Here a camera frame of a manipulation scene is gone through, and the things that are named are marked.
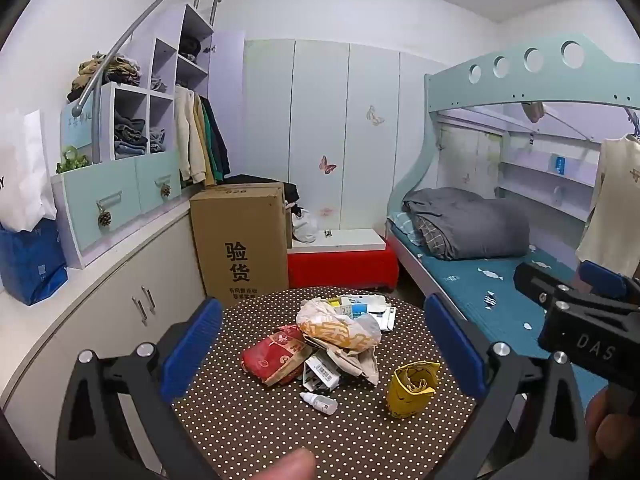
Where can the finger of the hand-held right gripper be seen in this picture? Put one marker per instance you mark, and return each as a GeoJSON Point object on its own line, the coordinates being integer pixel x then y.
{"type": "Point", "coordinates": [535, 282]}
{"type": "Point", "coordinates": [602, 277]}

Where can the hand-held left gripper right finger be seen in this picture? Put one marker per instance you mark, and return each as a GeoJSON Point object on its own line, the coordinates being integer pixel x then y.
{"type": "Point", "coordinates": [452, 347]}

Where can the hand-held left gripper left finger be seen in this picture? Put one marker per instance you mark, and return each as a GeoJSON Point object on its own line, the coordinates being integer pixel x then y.
{"type": "Point", "coordinates": [192, 345]}

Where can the white paper leaflet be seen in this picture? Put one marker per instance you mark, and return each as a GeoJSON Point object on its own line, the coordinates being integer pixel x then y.
{"type": "Point", "coordinates": [388, 321]}

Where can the yellow paper cup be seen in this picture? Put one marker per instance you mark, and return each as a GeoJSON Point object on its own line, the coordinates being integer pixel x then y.
{"type": "Point", "coordinates": [400, 400]}

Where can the red paper wrapper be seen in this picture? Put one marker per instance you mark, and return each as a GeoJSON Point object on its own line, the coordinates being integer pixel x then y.
{"type": "Point", "coordinates": [270, 355]}

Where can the orange white plastic bag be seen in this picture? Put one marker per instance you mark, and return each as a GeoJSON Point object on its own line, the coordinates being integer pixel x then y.
{"type": "Point", "coordinates": [330, 330]}

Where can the white barcode box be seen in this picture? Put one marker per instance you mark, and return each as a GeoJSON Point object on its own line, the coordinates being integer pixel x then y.
{"type": "Point", "coordinates": [320, 371]}

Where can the white dropper bottle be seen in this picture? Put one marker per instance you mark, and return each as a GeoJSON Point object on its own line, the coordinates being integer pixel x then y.
{"type": "Point", "coordinates": [320, 403]}

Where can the person's right hand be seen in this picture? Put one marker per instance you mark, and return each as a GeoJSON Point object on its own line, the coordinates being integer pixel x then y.
{"type": "Point", "coordinates": [602, 425]}

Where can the person's left hand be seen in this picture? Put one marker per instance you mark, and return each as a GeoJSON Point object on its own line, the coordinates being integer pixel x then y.
{"type": "Point", "coordinates": [287, 467]}

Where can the bed with teal quilt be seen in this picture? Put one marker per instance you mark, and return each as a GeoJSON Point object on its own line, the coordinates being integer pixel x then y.
{"type": "Point", "coordinates": [465, 285]}

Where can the cream hanging sweater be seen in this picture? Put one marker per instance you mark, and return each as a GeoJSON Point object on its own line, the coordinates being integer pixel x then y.
{"type": "Point", "coordinates": [615, 200]}

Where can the grey duvet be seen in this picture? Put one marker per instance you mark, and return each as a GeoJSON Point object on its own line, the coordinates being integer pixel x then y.
{"type": "Point", "coordinates": [475, 225]}

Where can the blue white packet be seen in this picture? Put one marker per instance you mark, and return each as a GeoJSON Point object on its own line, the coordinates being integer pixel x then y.
{"type": "Point", "coordinates": [365, 307]}

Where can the low white cabinet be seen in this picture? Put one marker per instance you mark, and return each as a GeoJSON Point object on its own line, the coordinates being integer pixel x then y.
{"type": "Point", "coordinates": [100, 310]}

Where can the round polka-dot table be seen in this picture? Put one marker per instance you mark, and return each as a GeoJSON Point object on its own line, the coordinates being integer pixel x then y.
{"type": "Point", "coordinates": [260, 430]}

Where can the tall cardboard box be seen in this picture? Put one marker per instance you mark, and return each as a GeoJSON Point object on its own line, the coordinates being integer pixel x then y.
{"type": "Point", "coordinates": [240, 240]}

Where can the blue card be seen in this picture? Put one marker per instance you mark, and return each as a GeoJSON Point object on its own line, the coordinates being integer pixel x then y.
{"type": "Point", "coordinates": [559, 165]}

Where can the teal plaid pillow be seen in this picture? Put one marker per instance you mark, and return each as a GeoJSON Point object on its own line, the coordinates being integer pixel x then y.
{"type": "Point", "coordinates": [402, 225]}

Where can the red bench white top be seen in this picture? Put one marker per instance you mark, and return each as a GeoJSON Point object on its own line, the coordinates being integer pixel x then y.
{"type": "Point", "coordinates": [340, 265]}

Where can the pinecone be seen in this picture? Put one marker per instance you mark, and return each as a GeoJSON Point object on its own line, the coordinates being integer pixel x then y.
{"type": "Point", "coordinates": [165, 190]}
{"type": "Point", "coordinates": [104, 218]}

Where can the white cubby shelf with clothes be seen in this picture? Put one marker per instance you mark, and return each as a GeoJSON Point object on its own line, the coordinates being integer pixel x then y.
{"type": "Point", "coordinates": [120, 195]}

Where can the brown hanging cloth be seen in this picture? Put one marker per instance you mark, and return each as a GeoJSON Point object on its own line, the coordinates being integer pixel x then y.
{"type": "Point", "coordinates": [532, 110]}

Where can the black cloth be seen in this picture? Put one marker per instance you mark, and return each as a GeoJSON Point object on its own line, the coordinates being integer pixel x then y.
{"type": "Point", "coordinates": [257, 179]}

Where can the blue shopping bag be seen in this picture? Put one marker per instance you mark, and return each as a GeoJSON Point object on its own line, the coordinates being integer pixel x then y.
{"type": "Point", "coordinates": [30, 265]}

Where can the faded pink butterfly sticker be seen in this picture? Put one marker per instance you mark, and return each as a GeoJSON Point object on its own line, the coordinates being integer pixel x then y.
{"type": "Point", "coordinates": [327, 211]}

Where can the green hanging garment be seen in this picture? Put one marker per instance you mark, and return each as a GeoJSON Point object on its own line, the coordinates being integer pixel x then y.
{"type": "Point", "coordinates": [212, 155]}

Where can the black hanging garment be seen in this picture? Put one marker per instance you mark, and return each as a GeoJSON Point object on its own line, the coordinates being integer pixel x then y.
{"type": "Point", "coordinates": [220, 140]}

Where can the grey folded clothes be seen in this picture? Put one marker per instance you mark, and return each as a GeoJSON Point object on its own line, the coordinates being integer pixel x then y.
{"type": "Point", "coordinates": [159, 84]}
{"type": "Point", "coordinates": [156, 141]}

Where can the cream hanging jacket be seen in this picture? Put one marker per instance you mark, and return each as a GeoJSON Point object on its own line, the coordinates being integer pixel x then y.
{"type": "Point", "coordinates": [190, 135]}

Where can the green ornament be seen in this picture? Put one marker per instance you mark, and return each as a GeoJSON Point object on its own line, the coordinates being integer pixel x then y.
{"type": "Point", "coordinates": [72, 161]}

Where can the dark folded clothes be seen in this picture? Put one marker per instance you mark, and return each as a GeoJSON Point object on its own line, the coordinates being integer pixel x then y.
{"type": "Point", "coordinates": [130, 132]}

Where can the pale butterfly sticker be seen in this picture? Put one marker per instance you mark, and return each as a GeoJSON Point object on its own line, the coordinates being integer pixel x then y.
{"type": "Point", "coordinates": [375, 116]}

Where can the white paper bag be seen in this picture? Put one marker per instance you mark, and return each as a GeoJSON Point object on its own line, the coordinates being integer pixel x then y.
{"type": "Point", "coordinates": [22, 175]}

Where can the pale green wardrobe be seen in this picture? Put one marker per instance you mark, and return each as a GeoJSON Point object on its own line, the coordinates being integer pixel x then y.
{"type": "Point", "coordinates": [320, 110]}

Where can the olive clothes pile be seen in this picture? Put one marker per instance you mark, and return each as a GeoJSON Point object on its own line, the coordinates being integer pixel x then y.
{"type": "Point", "coordinates": [100, 72]}

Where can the black folded clothes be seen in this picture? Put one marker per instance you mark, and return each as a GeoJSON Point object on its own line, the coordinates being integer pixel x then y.
{"type": "Point", "coordinates": [190, 47]}

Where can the grey metal handrail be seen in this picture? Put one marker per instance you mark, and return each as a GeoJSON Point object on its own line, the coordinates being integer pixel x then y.
{"type": "Point", "coordinates": [130, 40]}

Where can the lilac wall shelf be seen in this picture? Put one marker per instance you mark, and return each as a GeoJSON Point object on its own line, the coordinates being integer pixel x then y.
{"type": "Point", "coordinates": [530, 180]}

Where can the mint bunk bed frame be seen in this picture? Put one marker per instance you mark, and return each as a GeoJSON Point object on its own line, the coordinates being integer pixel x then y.
{"type": "Point", "coordinates": [500, 87]}

